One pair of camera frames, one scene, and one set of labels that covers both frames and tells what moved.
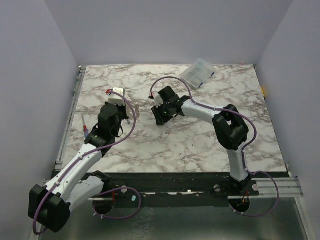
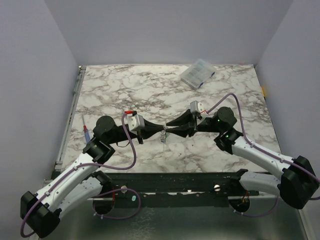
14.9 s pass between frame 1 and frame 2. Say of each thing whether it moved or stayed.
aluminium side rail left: stayed
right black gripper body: moved
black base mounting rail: stayed
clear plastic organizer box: stayed
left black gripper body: moved
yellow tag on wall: stayed
